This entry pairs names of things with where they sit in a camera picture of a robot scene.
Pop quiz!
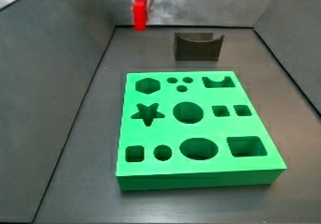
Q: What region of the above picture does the red double-square block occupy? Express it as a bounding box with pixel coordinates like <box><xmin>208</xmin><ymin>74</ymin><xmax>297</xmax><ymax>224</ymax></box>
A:
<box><xmin>131</xmin><ymin>0</ymin><xmax>149</xmax><ymax>31</ymax></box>

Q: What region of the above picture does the green shape-sorting board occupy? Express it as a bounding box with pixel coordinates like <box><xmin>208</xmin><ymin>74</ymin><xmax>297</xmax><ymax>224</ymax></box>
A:
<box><xmin>115</xmin><ymin>71</ymin><xmax>288</xmax><ymax>191</ymax></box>

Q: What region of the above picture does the black curved holder stand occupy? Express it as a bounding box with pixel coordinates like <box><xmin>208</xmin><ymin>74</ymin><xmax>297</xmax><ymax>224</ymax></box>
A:
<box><xmin>174</xmin><ymin>33</ymin><xmax>225</xmax><ymax>61</ymax></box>

